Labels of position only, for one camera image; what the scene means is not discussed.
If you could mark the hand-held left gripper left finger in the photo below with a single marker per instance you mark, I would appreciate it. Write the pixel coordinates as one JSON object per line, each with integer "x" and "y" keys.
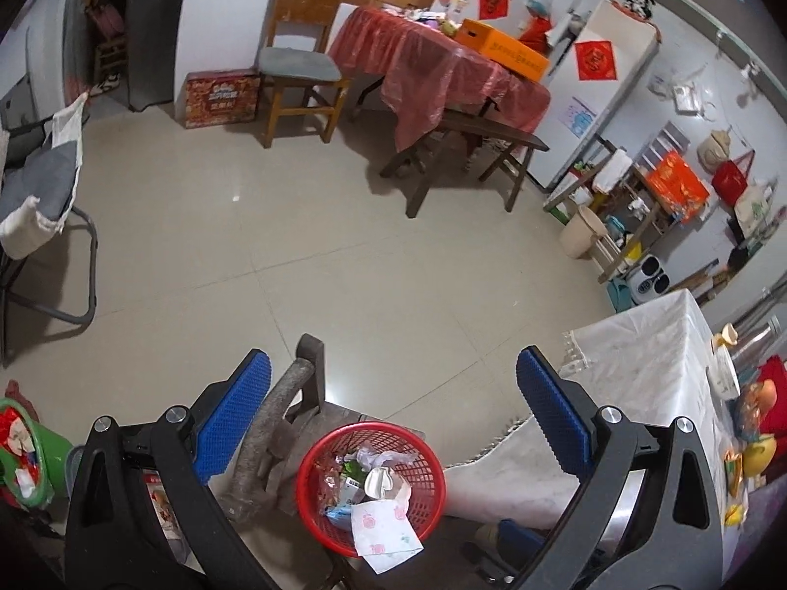
{"x": 237, "y": 418}

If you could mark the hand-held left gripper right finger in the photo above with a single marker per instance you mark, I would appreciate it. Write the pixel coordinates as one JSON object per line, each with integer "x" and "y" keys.
{"x": 553, "y": 412}

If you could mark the red plastic mesh basket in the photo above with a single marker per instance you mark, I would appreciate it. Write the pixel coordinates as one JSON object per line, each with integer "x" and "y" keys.
{"x": 425, "y": 473}

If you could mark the white plastic bag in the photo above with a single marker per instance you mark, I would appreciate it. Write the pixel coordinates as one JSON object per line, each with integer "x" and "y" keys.
{"x": 390, "y": 458}

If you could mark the white napkin with red print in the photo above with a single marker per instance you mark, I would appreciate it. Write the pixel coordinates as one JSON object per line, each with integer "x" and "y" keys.
{"x": 384, "y": 531}

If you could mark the worn wooden stool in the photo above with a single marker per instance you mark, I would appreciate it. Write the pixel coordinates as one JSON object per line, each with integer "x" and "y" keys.
{"x": 270, "y": 418}

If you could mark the white tablecloth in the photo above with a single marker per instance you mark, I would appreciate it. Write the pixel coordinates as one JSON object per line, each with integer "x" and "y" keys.
{"x": 639, "y": 350}

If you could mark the red printed box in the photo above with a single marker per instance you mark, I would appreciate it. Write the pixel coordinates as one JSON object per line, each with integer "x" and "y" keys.
{"x": 163, "y": 504}

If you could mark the teal dustpan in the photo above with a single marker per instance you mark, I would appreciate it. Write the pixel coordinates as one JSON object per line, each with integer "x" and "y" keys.
{"x": 621, "y": 295}

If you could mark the wooden shelf rack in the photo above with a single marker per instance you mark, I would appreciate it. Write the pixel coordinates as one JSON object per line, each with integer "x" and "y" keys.
{"x": 604, "y": 264}

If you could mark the white foot massager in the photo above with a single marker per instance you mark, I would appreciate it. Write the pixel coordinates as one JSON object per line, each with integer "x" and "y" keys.
{"x": 648, "y": 279}

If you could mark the white bowl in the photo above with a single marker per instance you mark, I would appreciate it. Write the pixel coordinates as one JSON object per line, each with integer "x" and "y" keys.
{"x": 722, "y": 378}

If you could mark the beige plastic bucket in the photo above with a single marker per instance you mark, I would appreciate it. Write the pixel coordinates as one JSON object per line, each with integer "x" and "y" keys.
{"x": 581, "y": 233}

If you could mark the green plastic basket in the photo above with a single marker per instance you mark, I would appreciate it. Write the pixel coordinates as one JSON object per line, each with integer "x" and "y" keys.
{"x": 52, "y": 448}

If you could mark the beige cup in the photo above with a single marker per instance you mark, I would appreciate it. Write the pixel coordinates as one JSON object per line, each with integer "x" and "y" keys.
{"x": 725, "y": 338}

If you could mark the colourful snack bag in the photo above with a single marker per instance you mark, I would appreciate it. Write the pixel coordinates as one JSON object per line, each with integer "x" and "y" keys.
{"x": 755, "y": 409}

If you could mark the steel thermos bottle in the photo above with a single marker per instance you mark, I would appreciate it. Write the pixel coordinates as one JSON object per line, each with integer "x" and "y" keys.
{"x": 753, "y": 347}

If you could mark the yellow pot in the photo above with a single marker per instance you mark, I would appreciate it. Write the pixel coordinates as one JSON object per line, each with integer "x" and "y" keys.
{"x": 759, "y": 455}

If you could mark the red cushion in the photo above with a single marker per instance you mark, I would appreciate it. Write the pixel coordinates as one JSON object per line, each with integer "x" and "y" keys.
{"x": 773, "y": 393}

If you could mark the white towel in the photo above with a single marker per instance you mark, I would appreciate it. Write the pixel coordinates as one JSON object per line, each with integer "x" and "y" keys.
{"x": 612, "y": 172}

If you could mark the orange red gift bag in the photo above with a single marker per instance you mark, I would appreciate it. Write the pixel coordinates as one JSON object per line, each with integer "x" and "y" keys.
{"x": 676, "y": 187}

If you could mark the white tote bag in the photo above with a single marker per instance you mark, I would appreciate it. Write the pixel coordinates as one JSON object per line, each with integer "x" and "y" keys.
{"x": 753, "y": 212}

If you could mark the white drawer organiser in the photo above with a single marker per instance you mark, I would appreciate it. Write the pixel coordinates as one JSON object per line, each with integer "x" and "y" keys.
{"x": 661, "y": 141}

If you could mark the red tote bag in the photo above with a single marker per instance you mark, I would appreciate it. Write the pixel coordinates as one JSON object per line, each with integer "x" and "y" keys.
{"x": 731, "y": 181}

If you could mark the dark wooden bench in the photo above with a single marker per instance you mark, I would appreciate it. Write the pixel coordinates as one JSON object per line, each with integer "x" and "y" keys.
{"x": 492, "y": 126}

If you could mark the blue white poster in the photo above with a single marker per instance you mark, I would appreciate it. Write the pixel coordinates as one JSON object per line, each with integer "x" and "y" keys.
{"x": 578, "y": 117}

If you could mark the white refrigerator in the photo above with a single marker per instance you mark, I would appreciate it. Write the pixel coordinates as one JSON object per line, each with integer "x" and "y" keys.
{"x": 590, "y": 117}

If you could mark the beige hanging bag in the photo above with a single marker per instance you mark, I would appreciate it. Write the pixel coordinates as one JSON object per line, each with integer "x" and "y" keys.
{"x": 713, "y": 150}

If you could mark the metal folding chair with cushion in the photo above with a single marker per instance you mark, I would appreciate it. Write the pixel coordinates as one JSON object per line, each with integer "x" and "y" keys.
{"x": 37, "y": 178}

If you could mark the red gift box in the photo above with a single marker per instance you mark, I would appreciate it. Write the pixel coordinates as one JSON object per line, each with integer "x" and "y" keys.
{"x": 221, "y": 98}

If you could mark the red diamond paper on refrigerator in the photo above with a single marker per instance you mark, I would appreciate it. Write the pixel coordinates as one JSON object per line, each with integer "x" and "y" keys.
{"x": 595, "y": 61}

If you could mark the wooden chair with grey cushion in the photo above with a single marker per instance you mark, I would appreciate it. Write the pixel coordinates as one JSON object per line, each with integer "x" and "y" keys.
{"x": 295, "y": 64}

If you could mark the orange cardboard box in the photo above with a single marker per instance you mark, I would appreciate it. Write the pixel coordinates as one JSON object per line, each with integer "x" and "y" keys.
{"x": 504, "y": 52}

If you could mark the red hanging bag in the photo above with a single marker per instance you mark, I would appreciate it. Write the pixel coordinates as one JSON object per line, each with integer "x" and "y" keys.
{"x": 536, "y": 34}

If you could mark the red plastic tablecloth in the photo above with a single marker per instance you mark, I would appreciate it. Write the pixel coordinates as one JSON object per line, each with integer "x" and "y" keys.
{"x": 418, "y": 55}

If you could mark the dark grey door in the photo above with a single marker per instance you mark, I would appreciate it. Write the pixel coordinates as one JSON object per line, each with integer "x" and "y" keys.
{"x": 154, "y": 31}

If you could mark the panda plush toy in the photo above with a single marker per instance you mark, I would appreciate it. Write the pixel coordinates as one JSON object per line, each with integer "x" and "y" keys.
{"x": 638, "y": 7}

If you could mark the clear plastic bag on wall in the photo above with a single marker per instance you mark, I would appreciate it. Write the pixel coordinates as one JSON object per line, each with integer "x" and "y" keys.
{"x": 685, "y": 98}

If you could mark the red diamond paper on wall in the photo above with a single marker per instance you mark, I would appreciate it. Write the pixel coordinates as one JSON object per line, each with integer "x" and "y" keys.
{"x": 494, "y": 1}

